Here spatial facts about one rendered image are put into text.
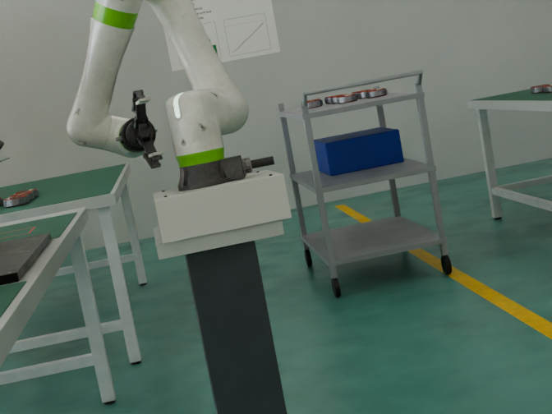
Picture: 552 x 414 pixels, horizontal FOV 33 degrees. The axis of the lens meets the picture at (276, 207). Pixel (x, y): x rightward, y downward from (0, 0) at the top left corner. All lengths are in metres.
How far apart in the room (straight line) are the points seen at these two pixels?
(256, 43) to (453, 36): 1.66
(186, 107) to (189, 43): 0.26
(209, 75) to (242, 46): 5.14
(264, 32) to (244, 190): 5.47
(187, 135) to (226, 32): 5.32
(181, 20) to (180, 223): 0.61
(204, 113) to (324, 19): 5.45
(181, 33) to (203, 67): 0.11
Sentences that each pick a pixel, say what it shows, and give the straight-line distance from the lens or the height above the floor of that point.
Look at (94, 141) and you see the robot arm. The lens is 2.62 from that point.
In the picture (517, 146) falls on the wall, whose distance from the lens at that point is 8.23.
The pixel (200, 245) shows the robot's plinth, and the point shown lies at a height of 0.72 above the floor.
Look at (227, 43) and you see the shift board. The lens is 7.67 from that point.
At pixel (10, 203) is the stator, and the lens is 4.21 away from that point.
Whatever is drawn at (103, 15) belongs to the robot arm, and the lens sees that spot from 2.52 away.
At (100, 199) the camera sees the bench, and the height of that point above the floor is 0.73.
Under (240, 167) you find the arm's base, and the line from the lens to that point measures 2.40.
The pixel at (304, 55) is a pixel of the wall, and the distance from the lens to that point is 7.74.
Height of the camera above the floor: 1.09
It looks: 8 degrees down
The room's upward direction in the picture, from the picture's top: 10 degrees counter-clockwise
